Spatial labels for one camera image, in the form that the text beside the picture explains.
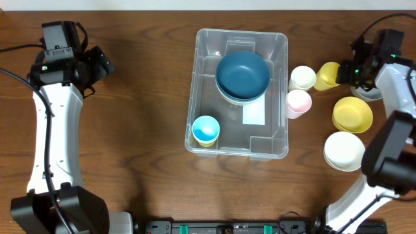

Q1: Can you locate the white small bowl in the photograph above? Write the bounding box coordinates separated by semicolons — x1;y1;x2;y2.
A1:
323;131;365;172

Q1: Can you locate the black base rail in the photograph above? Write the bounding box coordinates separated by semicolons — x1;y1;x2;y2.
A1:
133;220;388;234

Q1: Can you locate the white label in container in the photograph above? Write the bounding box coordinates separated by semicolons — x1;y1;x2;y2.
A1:
242;94;266;125

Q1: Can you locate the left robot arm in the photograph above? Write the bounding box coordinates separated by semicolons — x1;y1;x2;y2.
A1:
10;21;136;233

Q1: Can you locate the clear plastic storage container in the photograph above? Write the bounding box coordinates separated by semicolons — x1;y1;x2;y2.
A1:
185;29;289;160

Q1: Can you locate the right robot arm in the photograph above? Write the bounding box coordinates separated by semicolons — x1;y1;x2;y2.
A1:
310;29;415;233

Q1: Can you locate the yellow cup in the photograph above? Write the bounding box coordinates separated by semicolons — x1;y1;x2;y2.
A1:
194;136;218;148
313;62;340;91

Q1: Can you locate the grey small bowl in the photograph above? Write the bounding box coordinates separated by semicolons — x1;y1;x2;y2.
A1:
350;86;382;102

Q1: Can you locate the pink cup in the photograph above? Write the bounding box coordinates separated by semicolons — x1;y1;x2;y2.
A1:
287;90;312;119

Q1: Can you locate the cream cup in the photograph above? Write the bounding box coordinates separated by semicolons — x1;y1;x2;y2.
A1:
288;66;317;92

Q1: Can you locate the yellow small bowl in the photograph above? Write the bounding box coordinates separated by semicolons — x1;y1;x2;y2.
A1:
332;96;373;134

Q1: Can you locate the light blue cup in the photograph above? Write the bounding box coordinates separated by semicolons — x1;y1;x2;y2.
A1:
192;116;220;143

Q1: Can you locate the cream large bowl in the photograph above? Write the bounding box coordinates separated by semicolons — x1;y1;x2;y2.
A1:
220;90;265;106

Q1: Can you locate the blue bowl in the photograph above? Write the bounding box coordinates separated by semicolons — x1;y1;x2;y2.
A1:
215;51;270;99
216;84;267;101

